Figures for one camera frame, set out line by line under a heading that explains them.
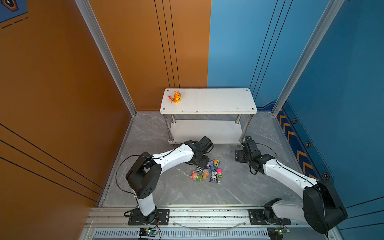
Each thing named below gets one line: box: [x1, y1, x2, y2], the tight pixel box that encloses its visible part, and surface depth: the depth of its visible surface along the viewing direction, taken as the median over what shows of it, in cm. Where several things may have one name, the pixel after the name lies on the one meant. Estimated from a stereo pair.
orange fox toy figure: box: [168, 90, 182, 104], surface depth 76 cm
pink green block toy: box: [216, 168, 223, 179], surface depth 87 cm
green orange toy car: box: [213, 158, 220, 168], surface depth 91 cm
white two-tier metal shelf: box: [159, 88, 258, 145], surface depth 86 cm
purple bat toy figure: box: [206, 160, 217, 172], surface depth 91 cm
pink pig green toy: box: [190, 170, 203, 182], surface depth 85 cm
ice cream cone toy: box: [202, 169, 210, 180], surface depth 87 cm
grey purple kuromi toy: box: [209, 171, 219, 184], surface depth 86 cm
